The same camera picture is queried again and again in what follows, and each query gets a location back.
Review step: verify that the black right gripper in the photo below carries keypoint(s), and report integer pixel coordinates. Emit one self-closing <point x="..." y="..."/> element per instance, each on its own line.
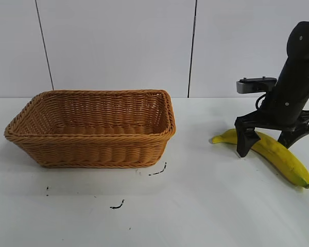
<point x="288" y="97"/>

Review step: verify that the yellow banana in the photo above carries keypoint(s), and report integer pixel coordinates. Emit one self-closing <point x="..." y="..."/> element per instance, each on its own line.
<point x="280" y="157"/>

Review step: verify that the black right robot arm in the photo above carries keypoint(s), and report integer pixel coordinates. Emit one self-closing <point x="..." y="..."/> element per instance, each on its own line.
<point x="305" y="41"/>

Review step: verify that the brown woven wicker basket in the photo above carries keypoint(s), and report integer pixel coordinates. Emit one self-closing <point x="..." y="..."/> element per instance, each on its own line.
<point x="92" y="144"/>

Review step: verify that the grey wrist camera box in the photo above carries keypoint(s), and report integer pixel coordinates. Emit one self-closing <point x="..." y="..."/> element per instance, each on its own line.
<point x="252" y="85"/>

